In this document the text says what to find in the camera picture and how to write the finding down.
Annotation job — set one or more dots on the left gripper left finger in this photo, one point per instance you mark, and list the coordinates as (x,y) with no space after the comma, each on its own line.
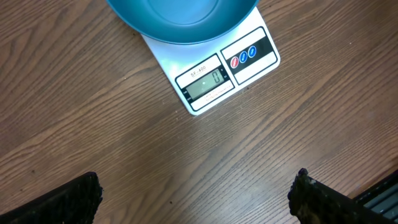
(75,202)

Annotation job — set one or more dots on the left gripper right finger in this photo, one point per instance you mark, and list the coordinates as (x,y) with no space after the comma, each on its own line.
(313,202)

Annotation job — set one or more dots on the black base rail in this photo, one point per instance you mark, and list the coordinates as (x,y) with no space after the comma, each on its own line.
(381,198)

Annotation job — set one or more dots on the teal bowl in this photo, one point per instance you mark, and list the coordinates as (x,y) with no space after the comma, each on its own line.
(183,21)

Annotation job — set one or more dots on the white digital kitchen scale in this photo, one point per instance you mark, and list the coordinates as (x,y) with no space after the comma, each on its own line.
(206,74)

